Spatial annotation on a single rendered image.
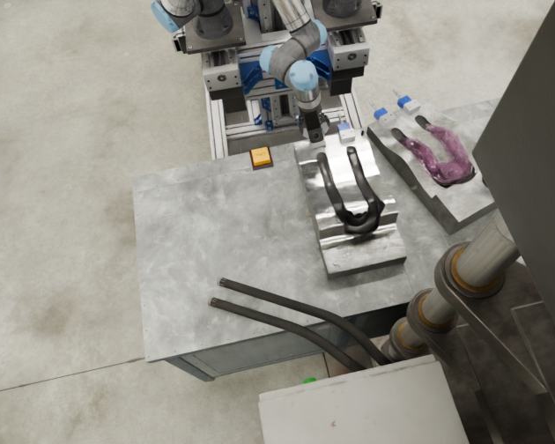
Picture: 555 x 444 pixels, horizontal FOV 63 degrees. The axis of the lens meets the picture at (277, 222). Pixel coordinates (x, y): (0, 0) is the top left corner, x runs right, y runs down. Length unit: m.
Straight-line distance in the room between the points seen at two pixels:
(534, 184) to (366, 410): 0.45
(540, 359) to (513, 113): 0.42
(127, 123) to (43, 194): 0.66
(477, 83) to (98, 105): 2.43
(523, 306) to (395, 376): 0.22
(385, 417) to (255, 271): 0.87
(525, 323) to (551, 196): 0.37
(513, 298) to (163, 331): 1.08
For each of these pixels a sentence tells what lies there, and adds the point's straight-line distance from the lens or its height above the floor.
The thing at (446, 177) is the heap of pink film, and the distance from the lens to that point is 1.63.
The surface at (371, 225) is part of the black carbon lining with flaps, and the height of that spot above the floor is 0.87.
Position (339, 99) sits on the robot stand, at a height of 0.21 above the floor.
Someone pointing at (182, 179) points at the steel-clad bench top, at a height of 0.80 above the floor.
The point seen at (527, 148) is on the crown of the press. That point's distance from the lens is 0.45.
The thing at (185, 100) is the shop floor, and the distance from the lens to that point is 3.08.
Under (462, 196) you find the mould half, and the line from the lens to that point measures 1.59.
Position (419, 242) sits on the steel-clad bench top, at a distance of 1.60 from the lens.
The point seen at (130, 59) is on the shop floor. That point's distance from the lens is 3.46.
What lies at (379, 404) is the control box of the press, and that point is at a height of 1.47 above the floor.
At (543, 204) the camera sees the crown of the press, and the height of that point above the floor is 1.88.
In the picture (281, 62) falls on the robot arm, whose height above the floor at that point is 1.28.
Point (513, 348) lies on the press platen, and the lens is 0.77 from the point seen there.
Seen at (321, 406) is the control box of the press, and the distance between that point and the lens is 0.76.
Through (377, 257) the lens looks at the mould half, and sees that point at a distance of 1.49.
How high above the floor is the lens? 2.23
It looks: 64 degrees down
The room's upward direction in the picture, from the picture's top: 9 degrees counter-clockwise
